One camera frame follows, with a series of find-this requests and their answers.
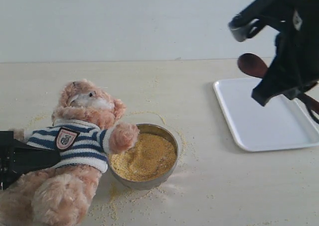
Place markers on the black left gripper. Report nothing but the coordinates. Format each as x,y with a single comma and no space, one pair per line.
20,158

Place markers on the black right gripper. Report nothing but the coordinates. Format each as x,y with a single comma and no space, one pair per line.
295,69

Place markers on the dark red wooden spoon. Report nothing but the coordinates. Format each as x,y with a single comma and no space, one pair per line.
252,65

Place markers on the tan teddy bear striped sweater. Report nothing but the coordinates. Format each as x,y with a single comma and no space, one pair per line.
85,130

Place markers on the white plastic tray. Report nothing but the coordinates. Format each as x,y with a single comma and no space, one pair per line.
282,124

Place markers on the steel bowl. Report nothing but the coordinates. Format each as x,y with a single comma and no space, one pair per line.
147,185

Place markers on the yellow millet grain in bowl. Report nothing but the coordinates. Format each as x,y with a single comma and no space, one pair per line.
151,157

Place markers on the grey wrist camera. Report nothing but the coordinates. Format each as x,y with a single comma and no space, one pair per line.
259,14

